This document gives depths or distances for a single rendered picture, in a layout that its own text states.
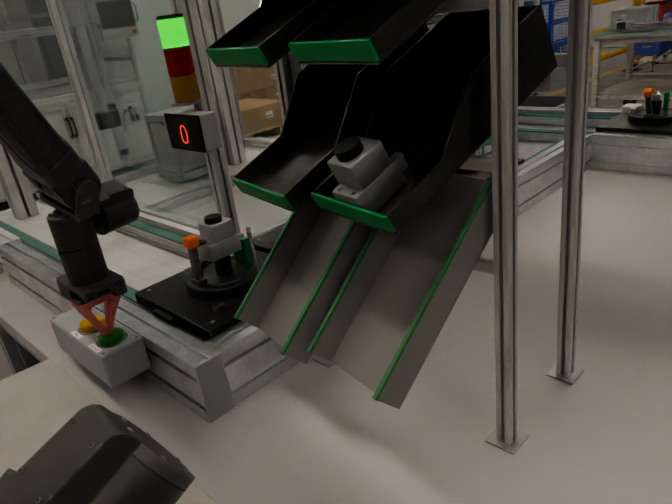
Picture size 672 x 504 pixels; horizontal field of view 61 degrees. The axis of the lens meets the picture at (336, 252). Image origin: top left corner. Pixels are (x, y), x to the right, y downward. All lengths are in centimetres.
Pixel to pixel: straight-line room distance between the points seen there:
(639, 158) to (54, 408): 153
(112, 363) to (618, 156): 143
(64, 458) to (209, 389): 56
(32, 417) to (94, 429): 75
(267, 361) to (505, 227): 46
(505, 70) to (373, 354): 34
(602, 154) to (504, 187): 122
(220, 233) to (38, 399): 41
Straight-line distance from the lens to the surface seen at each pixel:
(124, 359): 96
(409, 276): 70
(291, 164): 75
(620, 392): 91
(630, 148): 180
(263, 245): 117
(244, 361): 89
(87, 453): 31
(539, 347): 98
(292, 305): 79
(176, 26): 115
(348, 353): 72
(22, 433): 104
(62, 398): 108
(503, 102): 60
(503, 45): 59
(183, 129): 117
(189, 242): 97
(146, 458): 32
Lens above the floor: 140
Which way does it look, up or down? 24 degrees down
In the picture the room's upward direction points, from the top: 8 degrees counter-clockwise
